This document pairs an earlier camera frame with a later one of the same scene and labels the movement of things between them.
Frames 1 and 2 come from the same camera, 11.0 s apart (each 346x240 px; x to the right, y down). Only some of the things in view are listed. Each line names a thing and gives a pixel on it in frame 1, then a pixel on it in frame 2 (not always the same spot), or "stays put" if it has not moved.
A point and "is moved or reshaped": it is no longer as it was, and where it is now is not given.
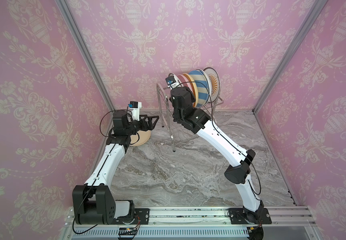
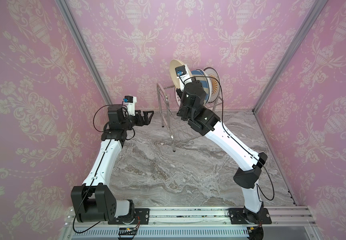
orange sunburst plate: (216, 82) stays put
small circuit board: (127, 231) stays put
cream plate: (140, 137) -> (175, 81)
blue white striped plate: (203, 88) stays put
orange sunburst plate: (177, 84) is moved or reshaped
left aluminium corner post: (90, 65) stays put
